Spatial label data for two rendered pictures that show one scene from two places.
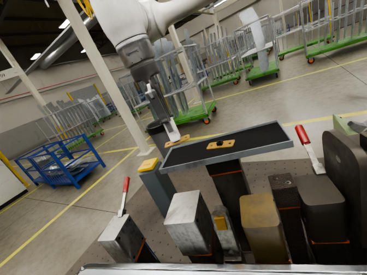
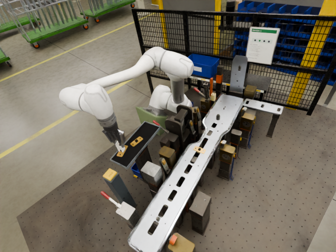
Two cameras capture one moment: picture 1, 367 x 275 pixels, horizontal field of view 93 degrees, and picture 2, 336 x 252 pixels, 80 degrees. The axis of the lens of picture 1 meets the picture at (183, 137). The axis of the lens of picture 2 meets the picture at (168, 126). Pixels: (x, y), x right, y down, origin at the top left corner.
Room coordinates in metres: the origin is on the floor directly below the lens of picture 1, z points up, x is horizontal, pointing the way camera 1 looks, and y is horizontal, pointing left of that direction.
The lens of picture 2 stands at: (0.01, 0.69, 2.12)
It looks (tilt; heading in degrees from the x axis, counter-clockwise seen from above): 45 degrees down; 287
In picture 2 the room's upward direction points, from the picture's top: 11 degrees counter-clockwise
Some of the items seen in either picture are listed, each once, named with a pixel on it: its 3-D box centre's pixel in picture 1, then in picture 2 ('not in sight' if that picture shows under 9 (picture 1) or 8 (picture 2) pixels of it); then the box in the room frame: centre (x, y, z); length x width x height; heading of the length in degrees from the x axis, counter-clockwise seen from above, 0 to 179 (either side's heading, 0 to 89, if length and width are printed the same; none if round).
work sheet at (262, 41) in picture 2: not in sight; (261, 45); (-0.40, -1.08, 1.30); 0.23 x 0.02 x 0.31; 158
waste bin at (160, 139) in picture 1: (166, 139); not in sight; (3.06, 0.30, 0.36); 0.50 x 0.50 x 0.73
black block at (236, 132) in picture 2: not in sight; (236, 145); (-0.20, -0.35, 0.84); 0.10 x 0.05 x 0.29; 158
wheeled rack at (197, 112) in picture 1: (171, 95); not in sight; (4.71, -0.15, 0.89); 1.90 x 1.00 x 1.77; 60
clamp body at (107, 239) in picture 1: (142, 257); (132, 221); (0.47, 0.31, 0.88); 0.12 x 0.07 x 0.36; 158
